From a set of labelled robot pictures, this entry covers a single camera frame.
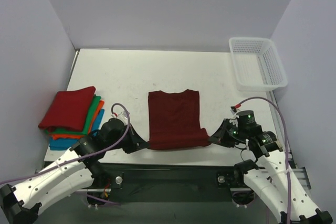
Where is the dark red t shirt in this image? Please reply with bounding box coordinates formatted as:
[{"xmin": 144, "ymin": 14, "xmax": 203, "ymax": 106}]
[{"xmin": 148, "ymin": 89, "xmax": 210, "ymax": 151}]

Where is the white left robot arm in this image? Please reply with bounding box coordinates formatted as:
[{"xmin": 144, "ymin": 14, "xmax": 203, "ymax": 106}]
[{"xmin": 1, "ymin": 119, "xmax": 149, "ymax": 223}]

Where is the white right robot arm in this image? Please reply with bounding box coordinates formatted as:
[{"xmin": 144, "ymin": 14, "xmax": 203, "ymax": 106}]
[{"xmin": 209, "ymin": 110, "xmax": 333, "ymax": 223}]

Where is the folded orange t shirt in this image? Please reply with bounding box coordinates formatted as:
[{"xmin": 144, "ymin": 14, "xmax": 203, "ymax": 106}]
[{"xmin": 50, "ymin": 100, "xmax": 104, "ymax": 140}]

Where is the folded green t shirt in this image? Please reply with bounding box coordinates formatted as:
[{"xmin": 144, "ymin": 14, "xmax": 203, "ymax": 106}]
[{"xmin": 44, "ymin": 95, "xmax": 104, "ymax": 135}]

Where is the folded red t shirt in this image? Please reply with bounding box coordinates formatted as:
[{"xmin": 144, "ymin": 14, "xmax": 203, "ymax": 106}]
[{"xmin": 38, "ymin": 86, "xmax": 96, "ymax": 131}]

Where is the folded blue t shirt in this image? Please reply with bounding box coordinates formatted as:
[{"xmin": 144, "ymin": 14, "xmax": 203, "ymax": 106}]
[{"xmin": 49, "ymin": 109, "xmax": 105, "ymax": 151}]

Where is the white plastic basket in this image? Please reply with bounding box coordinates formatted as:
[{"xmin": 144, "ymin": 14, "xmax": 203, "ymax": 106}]
[{"xmin": 229, "ymin": 37, "xmax": 288, "ymax": 92}]

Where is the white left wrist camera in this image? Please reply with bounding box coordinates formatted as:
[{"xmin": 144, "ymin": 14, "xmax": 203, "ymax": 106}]
[{"xmin": 112, "ymin": 111, "xmax": 129, "ymax": 124}]

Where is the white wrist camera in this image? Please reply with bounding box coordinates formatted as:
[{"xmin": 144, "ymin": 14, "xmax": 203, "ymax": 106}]
[
  {"xmin": 112, "ymin": 111, "xmax": 129, "ymax": 124},
  {"xmin": 230, "ymin": 104, "xmax": 240, "ymax": 118}
]

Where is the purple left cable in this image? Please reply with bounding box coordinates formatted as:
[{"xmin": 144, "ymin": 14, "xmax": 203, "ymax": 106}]
[{"xmin": 0, "ymin": 103, "xmax": 131, "ymax": 206}]

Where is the purple cable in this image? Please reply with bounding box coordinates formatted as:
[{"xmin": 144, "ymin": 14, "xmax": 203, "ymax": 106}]
[
  {"xmin": 0, "ymin": 103, "xmax": 131, "ymax": 206},
  {"xmin": 237, "ymin": 97, "xmax": 292, "ymax": 224}
]

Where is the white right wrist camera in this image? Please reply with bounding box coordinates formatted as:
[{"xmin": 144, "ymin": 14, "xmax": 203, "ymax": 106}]
[{"xmin": 230, "ymin": 104, "xmax": 240, "ymax": 118}]

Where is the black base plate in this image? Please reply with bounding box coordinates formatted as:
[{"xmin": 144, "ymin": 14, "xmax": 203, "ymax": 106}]
[{"xmin": 88, "ymin": 164, "xmax": 255, "ymax": 205}]

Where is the aluminium rail frame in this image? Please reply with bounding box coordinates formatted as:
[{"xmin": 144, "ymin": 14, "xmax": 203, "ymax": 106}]
[{"xmin": 269, "ymin": 105, "xmax": 311, "ymax": 193}]

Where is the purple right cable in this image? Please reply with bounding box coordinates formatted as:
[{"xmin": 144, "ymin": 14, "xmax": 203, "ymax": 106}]
[{"xmin": 237, "ymin": 97, "xmax": 292, "ymax": 224}]

